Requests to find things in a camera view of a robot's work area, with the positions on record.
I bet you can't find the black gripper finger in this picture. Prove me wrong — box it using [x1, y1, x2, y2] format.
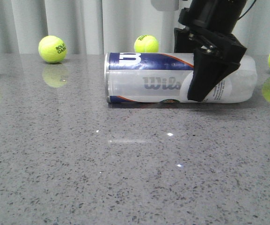
[187, 49, 240, 102]
[174, 28, 197, 53]

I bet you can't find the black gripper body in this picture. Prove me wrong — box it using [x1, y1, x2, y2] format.
[178, 7, 246, 61]

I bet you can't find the Wilson tennis ball can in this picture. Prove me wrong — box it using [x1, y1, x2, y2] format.
[104, 52, 257, 103]

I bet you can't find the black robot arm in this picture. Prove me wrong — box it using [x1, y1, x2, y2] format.
[174, 0, 246, 102]

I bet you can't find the tennis ball centre back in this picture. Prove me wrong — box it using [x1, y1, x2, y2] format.
[134, 35, 159, 53]

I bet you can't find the tennis ball Roland Garros print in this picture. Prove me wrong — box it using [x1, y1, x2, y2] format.
[38, 36, 67, 63]

